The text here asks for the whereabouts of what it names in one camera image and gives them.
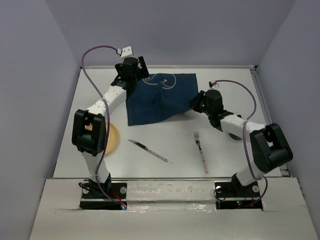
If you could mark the dark blue mug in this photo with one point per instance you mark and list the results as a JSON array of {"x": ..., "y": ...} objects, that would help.
[{"x": 235, "y": 137}]

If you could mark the fork with pink handle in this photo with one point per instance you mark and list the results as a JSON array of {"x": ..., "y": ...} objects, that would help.
[{"x": 198, "y": 143}]

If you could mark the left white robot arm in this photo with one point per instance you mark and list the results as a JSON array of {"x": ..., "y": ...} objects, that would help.
[{"x": 91, "y": 127}]

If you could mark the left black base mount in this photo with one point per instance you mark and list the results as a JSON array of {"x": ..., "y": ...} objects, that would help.
[{"x": 93, "y": 199}]

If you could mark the knife with pink handle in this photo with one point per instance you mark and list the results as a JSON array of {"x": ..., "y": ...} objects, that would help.
[{"x": 145, "y": 148}]

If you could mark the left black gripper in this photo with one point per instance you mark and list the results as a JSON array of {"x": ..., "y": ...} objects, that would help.
[{"x": 144, "y": 71}]

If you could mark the blue embroidered cloth placemat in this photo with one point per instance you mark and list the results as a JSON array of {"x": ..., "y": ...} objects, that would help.
[{"x": 160, "y": 97}]

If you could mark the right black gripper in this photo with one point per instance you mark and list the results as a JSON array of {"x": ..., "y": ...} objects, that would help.
[{"x": 195, "y": 102}]

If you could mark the yellow plate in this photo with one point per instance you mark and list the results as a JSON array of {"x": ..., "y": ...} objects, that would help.
[{"x": 113, "y": 139}]

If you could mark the metal table edge rail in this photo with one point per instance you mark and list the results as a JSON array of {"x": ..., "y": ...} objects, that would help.
[{"x": 122, "y": 179}]

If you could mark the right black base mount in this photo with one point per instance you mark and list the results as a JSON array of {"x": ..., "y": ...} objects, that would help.
[{"x": 228, "y": 199}]

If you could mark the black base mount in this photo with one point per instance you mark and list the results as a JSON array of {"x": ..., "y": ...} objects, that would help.
[
  {"x": 93, "y": 199},
  {"x": 228, "y": 199}
]

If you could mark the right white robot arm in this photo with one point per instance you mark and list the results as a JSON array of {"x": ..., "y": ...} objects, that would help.
[{"x": 269, "y": 146}]

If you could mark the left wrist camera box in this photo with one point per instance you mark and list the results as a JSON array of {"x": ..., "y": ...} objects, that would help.
[{"x": 126, "y": 52}]

